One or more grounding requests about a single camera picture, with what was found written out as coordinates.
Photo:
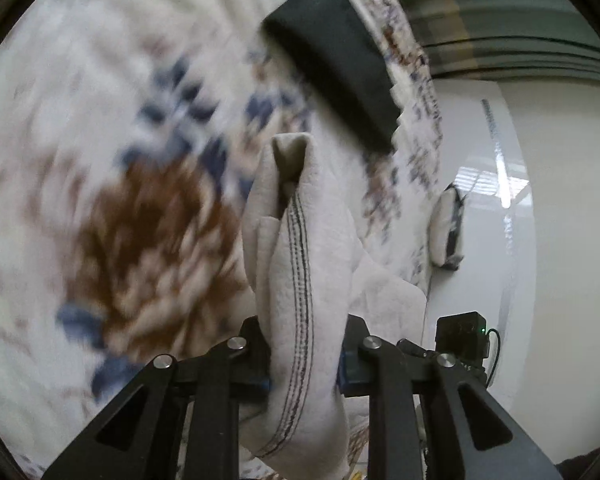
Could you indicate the striped green curtain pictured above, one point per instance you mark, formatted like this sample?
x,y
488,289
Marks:
x,y
500,20

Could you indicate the floral printed blanket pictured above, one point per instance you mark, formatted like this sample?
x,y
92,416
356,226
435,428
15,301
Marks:
x,y
105,170

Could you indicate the folded dark cloth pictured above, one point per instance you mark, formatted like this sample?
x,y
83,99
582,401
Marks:
x,y
335,55

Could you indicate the white striped cloth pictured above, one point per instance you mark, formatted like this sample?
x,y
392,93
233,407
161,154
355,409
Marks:
x,y
300,280

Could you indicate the white slipper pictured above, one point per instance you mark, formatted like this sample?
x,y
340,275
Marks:
x,y
446,227

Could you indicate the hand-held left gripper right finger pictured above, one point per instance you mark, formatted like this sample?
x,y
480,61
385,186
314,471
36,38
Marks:
x,y
349,374

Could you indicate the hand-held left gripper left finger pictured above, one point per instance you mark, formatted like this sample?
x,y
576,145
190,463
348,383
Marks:
x,y
254,362

